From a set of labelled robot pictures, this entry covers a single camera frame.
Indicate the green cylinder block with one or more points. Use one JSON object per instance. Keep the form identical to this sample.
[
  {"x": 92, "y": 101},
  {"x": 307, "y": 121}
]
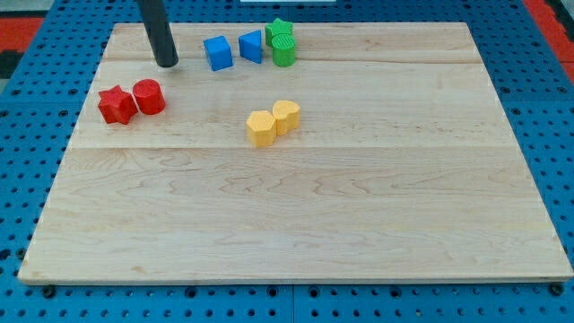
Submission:
[{"x": 284, "y": 50}]

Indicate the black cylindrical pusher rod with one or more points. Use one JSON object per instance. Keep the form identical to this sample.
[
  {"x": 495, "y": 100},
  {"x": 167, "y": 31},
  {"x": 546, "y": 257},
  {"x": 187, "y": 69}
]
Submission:
[{"x": 157, "y": 27}]

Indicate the light wooden board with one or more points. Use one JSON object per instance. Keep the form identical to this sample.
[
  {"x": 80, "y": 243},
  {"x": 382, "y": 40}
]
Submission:
[{"x": 404, "y": 170}]

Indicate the yellow heart block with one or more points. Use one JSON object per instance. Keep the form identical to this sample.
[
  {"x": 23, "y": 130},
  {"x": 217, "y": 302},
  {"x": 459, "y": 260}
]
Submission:
[{"x": 287, "y": 116}]

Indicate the blue cube block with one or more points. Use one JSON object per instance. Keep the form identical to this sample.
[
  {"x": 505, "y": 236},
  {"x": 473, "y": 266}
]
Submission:
[{"x": 218, "y": 53}]

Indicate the red star block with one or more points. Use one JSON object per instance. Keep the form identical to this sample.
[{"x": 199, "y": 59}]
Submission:
[{"x": 116, "y": 105}]

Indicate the blue triangle block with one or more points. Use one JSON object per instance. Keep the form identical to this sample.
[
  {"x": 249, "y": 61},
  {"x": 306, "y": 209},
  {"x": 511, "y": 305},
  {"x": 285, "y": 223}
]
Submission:
[{"x": 250, "y": 46}]

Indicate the red cylinder block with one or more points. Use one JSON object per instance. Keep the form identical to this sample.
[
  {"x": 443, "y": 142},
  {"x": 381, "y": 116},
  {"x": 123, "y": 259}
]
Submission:
[{"x": 149, "y": 97}]

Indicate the yellow hexagon block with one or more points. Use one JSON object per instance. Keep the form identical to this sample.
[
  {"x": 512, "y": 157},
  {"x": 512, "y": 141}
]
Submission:
[{"x": 261, "y": 128}]

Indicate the green star block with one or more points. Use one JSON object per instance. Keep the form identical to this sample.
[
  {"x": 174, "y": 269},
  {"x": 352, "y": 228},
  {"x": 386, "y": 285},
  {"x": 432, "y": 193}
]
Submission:
[{"x": 275, "y": 28}]

